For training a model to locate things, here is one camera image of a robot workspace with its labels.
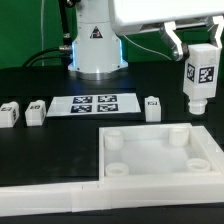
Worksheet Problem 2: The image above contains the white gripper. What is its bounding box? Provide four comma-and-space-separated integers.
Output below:
109, 0, 224, 61

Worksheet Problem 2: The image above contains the white square tabletop part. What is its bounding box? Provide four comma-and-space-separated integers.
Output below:
99, 123, 224, 179

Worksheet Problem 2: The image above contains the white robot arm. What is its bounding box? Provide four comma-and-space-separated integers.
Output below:
69, 0, 224, 80

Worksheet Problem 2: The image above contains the white sheet with markers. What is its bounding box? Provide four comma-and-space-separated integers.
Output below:
47, 93, 140, 117

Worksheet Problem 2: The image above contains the white front fence bar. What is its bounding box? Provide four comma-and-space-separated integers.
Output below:
0, 174, 224, 217

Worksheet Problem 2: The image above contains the black cable bundle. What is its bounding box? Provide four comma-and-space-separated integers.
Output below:
21, 0, 78, 68

